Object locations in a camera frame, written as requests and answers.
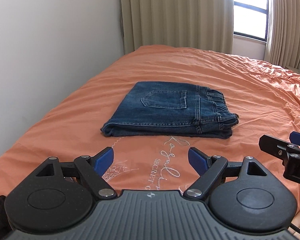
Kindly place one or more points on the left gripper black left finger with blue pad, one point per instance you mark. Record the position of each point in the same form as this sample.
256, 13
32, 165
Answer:
56, 196

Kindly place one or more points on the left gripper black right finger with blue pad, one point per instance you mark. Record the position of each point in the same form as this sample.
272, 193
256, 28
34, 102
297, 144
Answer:
244, 196

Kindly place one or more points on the blue denim jeans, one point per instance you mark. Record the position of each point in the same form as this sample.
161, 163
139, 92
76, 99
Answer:
171, 108

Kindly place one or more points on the orange bed sheet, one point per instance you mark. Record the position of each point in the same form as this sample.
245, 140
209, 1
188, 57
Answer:
265, 97

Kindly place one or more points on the beige right curtain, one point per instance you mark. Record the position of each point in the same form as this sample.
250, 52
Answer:
283, 34

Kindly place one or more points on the beige curtain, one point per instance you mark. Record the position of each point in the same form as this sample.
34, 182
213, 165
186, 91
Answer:
283, 34
202, 24

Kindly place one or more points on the beige left curtain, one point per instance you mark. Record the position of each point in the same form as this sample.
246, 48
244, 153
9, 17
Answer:
202, 24

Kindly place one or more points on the window with dark frame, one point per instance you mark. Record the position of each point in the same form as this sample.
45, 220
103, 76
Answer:
251, 18

